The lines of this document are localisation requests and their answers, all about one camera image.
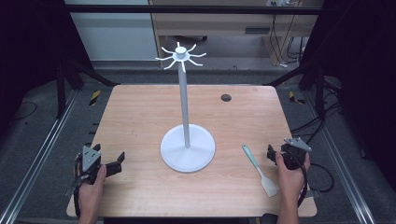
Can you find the aluminium floor rail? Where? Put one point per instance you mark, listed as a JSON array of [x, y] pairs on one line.
[[40, 158], [345, 168]]

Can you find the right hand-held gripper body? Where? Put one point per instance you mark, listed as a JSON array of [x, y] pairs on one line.
[[294, 155]]

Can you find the person's left hand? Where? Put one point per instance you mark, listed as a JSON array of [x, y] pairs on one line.
[[91, 189]]

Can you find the black horizontal frame bar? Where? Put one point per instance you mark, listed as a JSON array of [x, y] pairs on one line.
[[186, 9]]

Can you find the person's right hand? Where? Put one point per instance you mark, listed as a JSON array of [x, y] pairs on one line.
[[291, 183]]

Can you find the white hook rack stand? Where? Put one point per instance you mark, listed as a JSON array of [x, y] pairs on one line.
[[186, 124]]

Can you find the yellow black striped marker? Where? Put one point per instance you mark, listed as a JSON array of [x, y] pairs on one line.
[[294, 98], [95, 97]]

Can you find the dark round table grommet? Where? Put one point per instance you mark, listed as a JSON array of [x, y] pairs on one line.
[[226, 97]]

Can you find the white cabinet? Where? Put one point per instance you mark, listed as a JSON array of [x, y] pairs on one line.
[[115, 37]]

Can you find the black upright frame post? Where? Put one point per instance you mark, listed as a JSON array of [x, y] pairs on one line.
[[60, 93], [319, 93]]

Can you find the black curtain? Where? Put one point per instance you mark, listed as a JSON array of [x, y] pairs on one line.
[[28, 46], [361, 62]]

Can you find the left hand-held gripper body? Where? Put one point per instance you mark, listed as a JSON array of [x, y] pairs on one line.
[[91, 157]]

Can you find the black slanted frame strut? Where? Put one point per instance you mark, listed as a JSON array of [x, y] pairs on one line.
[[93, 74], [288, 74]]

